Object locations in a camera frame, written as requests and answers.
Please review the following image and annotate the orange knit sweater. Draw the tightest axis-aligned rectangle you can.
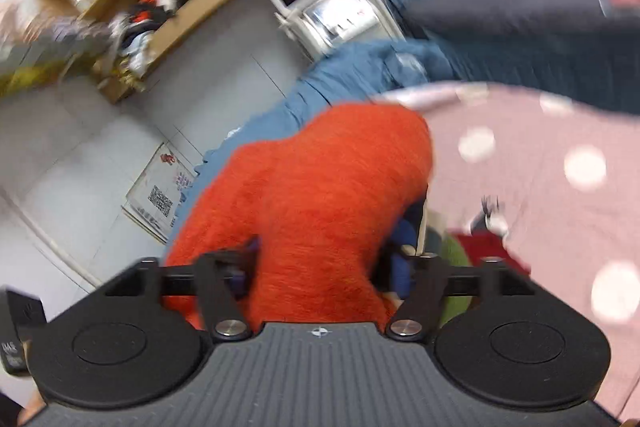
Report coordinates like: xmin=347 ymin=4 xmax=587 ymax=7
xmin=166 ymin=103 xmax=433 ymax=329

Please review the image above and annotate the pile of colourful clothes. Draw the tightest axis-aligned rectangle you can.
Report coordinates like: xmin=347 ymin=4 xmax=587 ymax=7
xmin=371 ymin=196 xmax=509 ymax=308

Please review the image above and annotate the dark red garment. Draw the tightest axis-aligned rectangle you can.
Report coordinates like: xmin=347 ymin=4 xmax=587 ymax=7
xmin=452 ymin=232 xmax=532 ymax=277

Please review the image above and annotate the pink dotted bed sheet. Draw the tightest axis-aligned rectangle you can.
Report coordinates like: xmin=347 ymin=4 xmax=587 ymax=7
xmin=386 ymin=82 xmax=639 ymax=421

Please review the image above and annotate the blue denim cloth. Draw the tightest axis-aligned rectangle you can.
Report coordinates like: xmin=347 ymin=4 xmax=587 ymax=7
xmin=168 ymin=39 xmax=458 ymax=243

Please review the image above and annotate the dark grey massage bed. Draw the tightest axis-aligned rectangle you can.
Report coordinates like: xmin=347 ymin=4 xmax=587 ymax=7
xmin=390 ymin=0 xmax=639 ymax=115

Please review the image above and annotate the wall poster with QR code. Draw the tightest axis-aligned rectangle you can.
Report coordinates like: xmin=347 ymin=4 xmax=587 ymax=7
xmin=122 ymin=143 xmax=195 ymax=244

